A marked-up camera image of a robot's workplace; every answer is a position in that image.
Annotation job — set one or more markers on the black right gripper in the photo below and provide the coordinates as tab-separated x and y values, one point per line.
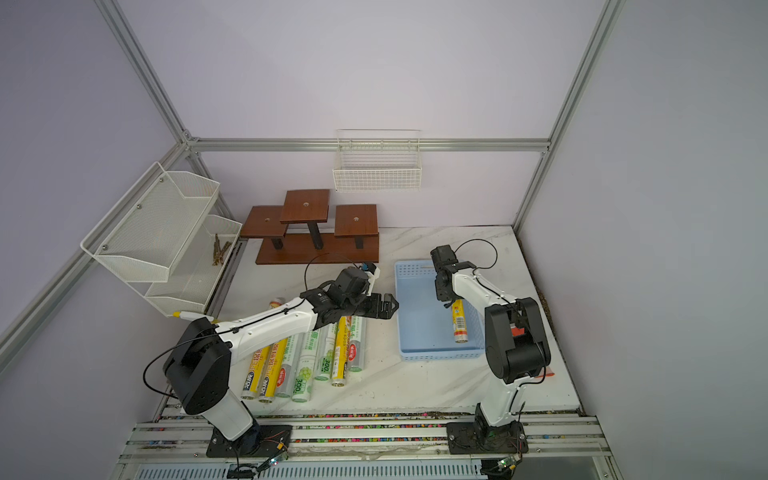
442	296

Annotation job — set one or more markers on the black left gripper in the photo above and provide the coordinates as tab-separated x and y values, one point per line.
387	311

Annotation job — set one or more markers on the yellow wrap roll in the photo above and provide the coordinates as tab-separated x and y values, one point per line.
268	384
339	373
460	331
251	387

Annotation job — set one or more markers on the light blue plastic basket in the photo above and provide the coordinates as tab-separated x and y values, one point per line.
425	326

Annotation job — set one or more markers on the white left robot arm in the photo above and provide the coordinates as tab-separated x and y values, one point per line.
198	366

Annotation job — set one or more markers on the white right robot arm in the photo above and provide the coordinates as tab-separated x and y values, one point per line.
506	397

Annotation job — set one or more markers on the red rubber glove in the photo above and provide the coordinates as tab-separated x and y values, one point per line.
531	355

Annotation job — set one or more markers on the brown wooden tiered stand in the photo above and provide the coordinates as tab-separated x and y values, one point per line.
306	229

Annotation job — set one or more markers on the wooden clothespins bundle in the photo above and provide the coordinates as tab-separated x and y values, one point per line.
219	251

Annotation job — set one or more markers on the white mesh two-tier shelf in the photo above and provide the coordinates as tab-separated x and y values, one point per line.
158	240

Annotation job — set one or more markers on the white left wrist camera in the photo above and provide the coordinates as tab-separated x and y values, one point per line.
372	272

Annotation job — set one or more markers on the aluminium rail frame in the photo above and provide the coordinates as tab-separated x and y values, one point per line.
431	445

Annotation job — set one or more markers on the white wire wall basket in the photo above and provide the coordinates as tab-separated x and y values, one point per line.
372	160

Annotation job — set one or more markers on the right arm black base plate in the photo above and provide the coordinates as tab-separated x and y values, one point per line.
479	436

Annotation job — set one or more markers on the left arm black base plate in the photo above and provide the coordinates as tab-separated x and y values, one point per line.
260	440

